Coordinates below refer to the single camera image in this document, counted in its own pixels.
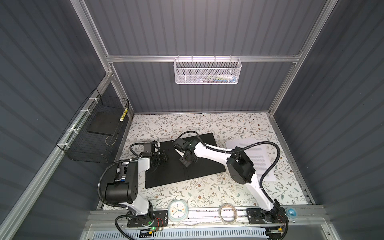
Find white printed paper files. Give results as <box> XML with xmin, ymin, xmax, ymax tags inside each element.
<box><xmin>226</xmin><ymin>139</ymin><xmax>276</xmax><ymax>180</ymax></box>

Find white wire mesh basket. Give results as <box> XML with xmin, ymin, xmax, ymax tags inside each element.
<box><xmin>173</xmin><ymin>57</ymin><xmax>242</xmax><ymax>85</ymax></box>

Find white ventilated cable duct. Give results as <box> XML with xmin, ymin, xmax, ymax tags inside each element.
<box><xmin>91</xmin><ymin>227</ymin><xmax>269</xmax><ymax>240</ymax></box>

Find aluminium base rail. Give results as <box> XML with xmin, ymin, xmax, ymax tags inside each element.
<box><xmin>85</xmin><ymin>205</ymin><xmax>330</xmax><ymax>229</ymax></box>

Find clear tape ring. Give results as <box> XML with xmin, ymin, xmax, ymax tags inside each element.
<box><xmin>218</xmin><ymin>203</ymin><xmax>238</xmax><ymax>225</ymax></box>

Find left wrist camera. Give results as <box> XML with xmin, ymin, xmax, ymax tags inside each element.
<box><xmin>154</xmin><ymin>141</ymin><xmax>160</xmax><ymax>155</ymax></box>

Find blue folder with black inside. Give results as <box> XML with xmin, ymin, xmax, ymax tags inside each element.
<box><xmin>145</xmin><ymin>141</ymin><xmax>226</xmax><ymax>189</ymax></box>

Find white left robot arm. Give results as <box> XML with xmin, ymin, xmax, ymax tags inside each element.
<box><xmin>97</xmin><ymin>141</ymin><xmax>167</xmax><ymax>222</ymax></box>

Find white square clock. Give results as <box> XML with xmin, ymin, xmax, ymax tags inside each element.
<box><xmin>168</xmin><ymin>200</ymin><xmax>189</xmax><ymax>222</ymax></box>

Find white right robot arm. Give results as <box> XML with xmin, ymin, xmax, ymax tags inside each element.
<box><xmin>173</xmin><ymin>138</ymin><xmax>281</xmax><ymax>223</ymax></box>

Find yellow marker pen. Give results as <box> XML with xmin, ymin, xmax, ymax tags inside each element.
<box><xmin>120</xmin><ymin>108</ymin><xmax>128</xmax><ymax>122</ymax></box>

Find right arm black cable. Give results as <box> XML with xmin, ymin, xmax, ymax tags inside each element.
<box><xmin>175</xmin><ymin>130</ymin><xmax>282</xmax><ymax>205</ymax></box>

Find blue tape roll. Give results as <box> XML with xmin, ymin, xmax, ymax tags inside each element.
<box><xmin>286</xmin><ymin>208</ymin><xmax>298</xmax><ymax>219</ymax></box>

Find black wire basket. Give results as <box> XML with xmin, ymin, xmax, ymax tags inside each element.
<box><xmin>57</xmin><ymin>90</ymin><xmax>130</xmax><ymax>164</ymax></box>

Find black foam pad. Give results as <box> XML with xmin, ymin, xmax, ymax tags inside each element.
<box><xmin>87</xmin><ymin>112</ymin><xmax>125</xmax><ymax>137</ymax></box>

